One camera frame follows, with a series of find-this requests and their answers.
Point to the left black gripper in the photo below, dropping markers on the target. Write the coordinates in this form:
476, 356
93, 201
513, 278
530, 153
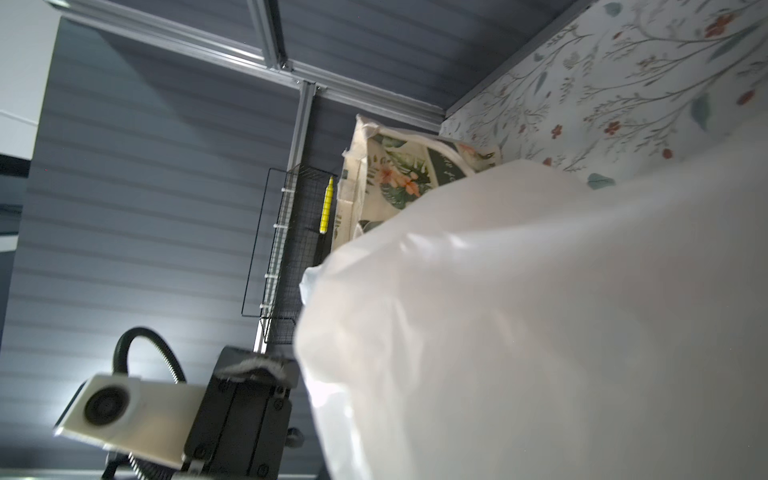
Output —
242, 425

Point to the cream canvas tote bag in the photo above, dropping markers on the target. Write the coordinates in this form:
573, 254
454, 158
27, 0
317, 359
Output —
386, 169

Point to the white plastic grocery bag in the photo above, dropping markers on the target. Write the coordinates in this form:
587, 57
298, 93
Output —
520, 325

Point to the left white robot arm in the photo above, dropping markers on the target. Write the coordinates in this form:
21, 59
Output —
120, 365

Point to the floral table mat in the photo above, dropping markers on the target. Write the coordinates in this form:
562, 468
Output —
625, 88

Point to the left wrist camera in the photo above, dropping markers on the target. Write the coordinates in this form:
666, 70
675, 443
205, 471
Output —
149, 419

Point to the black wire wall basket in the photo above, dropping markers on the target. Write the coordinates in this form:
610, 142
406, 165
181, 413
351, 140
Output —
293, 234

